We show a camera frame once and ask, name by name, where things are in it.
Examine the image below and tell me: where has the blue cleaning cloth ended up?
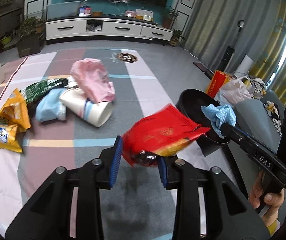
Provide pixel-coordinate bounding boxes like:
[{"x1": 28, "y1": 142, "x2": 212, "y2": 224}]
[{"x1": 200, "y1": 104, "x2": 237, "y2": 138}]

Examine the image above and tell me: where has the red foil snack wrapper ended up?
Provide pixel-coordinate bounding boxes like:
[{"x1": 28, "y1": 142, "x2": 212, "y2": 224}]
[{"x1": 122, "y1": 104, "x2": 210, "y2": 166}]

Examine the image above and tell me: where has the white paper cup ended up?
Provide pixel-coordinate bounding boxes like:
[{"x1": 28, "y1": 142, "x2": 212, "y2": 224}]
[{"x1": 59, "y1": 88, "x2": 114, "y2": 127}]

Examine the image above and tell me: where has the light blue face mask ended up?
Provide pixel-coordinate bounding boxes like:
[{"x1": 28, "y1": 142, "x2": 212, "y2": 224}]
[{"x1": 35, "y1": 88, "x2": 66, "y2": 122}]

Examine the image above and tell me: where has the pink printed plastic bag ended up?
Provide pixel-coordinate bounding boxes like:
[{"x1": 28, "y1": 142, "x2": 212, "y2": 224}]
[{"x1": 70, "y1": 59, "x2": 115, "y2": 103}]

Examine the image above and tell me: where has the green snack bag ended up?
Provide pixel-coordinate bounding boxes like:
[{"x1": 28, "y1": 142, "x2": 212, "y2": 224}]
[{"x1": 20, "y1": 78, "x2": 67, "y2": 105}]

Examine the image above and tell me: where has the yellow chip bag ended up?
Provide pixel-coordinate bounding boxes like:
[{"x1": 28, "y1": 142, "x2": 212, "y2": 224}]
[{"x1": 0, "y1": 89, "x2": 31, "y2": 153}]

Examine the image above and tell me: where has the blue white medicine box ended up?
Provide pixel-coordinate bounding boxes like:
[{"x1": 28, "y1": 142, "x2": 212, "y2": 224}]
[{"x1": 66, "y1": 76, "x2": 78, "y2": 88}]

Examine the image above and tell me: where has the black trash bucket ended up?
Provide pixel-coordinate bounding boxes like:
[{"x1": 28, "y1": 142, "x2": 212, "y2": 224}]
[{"x1": 176, "y1": 89, "x2": 232, "y2": 158}]

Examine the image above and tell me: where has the person right hand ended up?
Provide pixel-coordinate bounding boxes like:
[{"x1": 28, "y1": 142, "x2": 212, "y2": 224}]
[{"x1": 248, "y1": 171, "x2": 284, "y2": 226}]

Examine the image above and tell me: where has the pink white plastic bag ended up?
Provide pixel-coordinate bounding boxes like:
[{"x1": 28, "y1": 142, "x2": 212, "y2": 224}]
[{"x1": 214, "y1": 76, "x2": 253, "y2": 108}]

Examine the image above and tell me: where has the red orange paper bag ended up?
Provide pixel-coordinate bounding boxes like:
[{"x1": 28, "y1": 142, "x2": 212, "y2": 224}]
[{"x1": 205, "y1": 70, "x2": 232, "y2": 98}]

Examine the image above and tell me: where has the black standing vacuum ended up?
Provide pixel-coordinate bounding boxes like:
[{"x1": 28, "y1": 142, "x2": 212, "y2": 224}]
[{"x1": 218, "y1": 20, "x2": 245, "y2": 72}]

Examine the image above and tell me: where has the potted plant on floor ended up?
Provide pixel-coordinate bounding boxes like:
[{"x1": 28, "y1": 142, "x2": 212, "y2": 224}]
[{"x1": 169, "y1": 29, "x2": 185, "y2": 47}]

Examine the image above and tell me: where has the grey curtain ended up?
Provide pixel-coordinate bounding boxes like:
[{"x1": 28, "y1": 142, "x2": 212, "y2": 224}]
[{"x1": 184, "y1": 0, "x2": 286, "y2": 105}]

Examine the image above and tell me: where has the potted plant on cabinet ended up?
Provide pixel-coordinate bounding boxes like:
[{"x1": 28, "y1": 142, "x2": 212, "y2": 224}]
[{"x1": 162, "y1": 6, "x2": 179, "y2": 29}]

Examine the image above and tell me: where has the white tv cabinet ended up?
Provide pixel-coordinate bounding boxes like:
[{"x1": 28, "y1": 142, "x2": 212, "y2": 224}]
[{"x1": 45, "y1": 17, "x2": 173, "y2": 43}]

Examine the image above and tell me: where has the potted plant by doorway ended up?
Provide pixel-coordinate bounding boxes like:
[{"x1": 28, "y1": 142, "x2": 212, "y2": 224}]
[{"x1": 16, "y1": 16, "x2": 45, "y2": 57}]

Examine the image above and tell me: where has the white framed card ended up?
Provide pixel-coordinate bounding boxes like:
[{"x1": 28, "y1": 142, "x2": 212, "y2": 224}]
[{"x1": 135, "y1": 9, "x2": 154, "y2": 22}]

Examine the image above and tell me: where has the blue red box pair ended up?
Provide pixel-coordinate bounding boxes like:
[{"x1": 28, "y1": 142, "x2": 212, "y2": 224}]
[{"x1": 78, "y1": 6, "x2": 91, "y2": 16}]

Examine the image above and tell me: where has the grey heater panel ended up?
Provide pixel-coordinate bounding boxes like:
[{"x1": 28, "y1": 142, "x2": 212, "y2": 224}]
[{"x1": 47, "y1": 1, "x2": 80, "y2": 20}]

